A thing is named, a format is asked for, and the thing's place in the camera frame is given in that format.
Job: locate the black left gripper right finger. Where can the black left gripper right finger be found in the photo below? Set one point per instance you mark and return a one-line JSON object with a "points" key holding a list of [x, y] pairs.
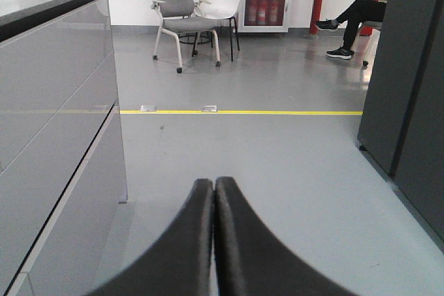
{"points": [[251, 260]]}

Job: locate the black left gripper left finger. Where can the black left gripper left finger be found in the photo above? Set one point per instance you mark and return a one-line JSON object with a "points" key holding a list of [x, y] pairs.
{"points": [[178, 263]]}

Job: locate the grey drawer cabinet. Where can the grey drawer cabinet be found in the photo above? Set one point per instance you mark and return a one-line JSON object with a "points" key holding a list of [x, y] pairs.
{"points": [[62, 161]]}

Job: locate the dark tall cabinet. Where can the dark tall cabinet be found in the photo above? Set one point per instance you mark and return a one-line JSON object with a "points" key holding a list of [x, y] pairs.
{"points": [[402, 123]]}

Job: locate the white plastic chair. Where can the white plastic chair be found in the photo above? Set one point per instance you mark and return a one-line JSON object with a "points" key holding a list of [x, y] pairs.
{"points": [[219, 10]]}

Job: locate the grey office chair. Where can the grey office chair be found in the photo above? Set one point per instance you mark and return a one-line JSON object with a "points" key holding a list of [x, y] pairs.
{"points": [[181, 17]]}

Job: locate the seated person in black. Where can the seated person in black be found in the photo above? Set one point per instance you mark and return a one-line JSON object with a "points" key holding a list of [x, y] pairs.
{"points": [[357, 13]]}

